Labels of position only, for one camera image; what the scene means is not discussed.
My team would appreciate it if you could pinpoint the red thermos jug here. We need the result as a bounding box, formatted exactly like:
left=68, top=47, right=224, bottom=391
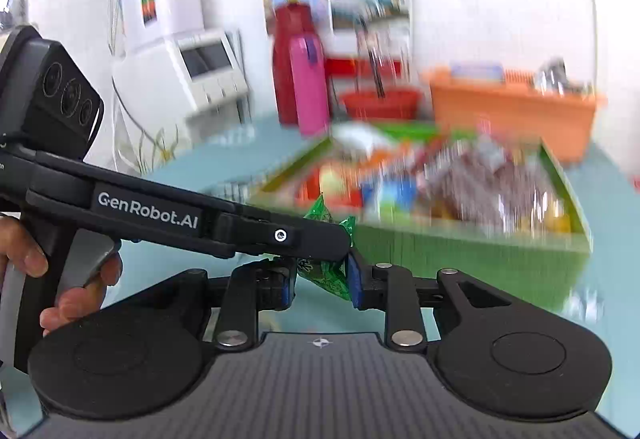
left=272, top=4, right=331, bottom=127

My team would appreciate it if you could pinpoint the pink thermos bottle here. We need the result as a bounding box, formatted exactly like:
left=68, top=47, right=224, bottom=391
left=290, top=36, right=331, bottom=137

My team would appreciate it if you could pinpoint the glass pitcher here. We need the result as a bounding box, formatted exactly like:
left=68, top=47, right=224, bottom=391
left=350, top=14, right=411, bottom=92

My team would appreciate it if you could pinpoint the green foil candy packet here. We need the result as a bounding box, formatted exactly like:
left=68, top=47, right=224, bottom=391
left=295, top=194, right=358, bottom=302

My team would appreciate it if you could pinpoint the orange snack packet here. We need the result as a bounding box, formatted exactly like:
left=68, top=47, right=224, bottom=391
left=365, top=144, right=426, bottom=170

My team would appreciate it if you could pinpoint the person's left hand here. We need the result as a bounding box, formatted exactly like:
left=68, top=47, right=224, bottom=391
left=0, top=214, right=124, bottom=337

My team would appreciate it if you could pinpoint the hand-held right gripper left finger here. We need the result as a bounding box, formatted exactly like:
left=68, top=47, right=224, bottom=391
left=125, top=258, right=301, bottom=352

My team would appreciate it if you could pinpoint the white snack packet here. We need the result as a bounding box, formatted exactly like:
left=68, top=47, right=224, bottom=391
left=332, top=121, right=396, bottom=152

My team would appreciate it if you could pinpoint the teal printed tablecloth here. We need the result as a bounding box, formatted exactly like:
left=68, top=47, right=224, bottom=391
left=10, top=114, right=640, bottom=420

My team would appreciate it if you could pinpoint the green cardboard box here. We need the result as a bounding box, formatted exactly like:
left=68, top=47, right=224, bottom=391
left=260, top=121, right=593, bottom=315

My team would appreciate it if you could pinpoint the blue plate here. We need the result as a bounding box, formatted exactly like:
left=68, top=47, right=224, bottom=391
left=447, top=61, right=506, bottom=82

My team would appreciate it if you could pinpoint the red packet with white label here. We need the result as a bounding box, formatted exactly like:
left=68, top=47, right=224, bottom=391
left=295, top=164, right=361, bottom=207

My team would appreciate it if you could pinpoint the metal strainer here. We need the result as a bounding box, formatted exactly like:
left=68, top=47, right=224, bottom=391
left=535, top=59, right=568, bottom=92

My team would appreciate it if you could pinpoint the orange plastic basin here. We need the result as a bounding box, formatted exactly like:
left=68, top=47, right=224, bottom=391
left=422, top=66, right=608, bottom=164

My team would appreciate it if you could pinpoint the dark stick utensil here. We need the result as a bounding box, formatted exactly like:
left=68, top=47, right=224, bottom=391
left=357, top=19, right=386, bottom=97

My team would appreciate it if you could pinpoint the yellow flower plant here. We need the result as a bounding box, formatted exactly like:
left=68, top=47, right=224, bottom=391
left=115, top=126, right=181, bottom=170

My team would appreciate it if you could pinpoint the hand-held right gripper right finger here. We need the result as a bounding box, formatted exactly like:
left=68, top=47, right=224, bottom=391
left=347, top=251, right=548, bottom=352

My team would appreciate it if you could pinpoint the clear bag with brown label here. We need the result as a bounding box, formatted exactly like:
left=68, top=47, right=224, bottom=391
left=425, top=139, right=556, bottom=230

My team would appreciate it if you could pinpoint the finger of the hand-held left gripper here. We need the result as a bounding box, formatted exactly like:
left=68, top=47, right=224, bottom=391
left=217, top=206, right=351, bottom=262

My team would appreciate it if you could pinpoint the green and blue snack packet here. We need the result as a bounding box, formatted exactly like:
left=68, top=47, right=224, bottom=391
left=362, top=176, right=418, bottom=214

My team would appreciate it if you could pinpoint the white appliance with screen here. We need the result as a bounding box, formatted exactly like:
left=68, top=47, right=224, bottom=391
left=112, top=29, right=251, bottom=164

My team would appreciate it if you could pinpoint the red plastic basket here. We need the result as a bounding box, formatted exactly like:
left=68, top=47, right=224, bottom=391
left=340, top=89, right=423, bottom=122

